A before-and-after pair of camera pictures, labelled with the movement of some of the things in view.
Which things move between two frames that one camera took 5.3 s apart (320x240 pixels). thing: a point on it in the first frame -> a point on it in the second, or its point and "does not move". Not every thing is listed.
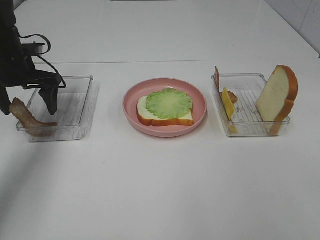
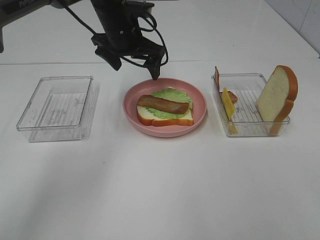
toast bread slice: [277, 99] does not move
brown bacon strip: [33, 127] -> [152, 102]
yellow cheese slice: [230, 108] does not move
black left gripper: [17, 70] -> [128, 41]
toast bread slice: [146, 117] does not move
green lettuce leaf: [169, 103] does not move
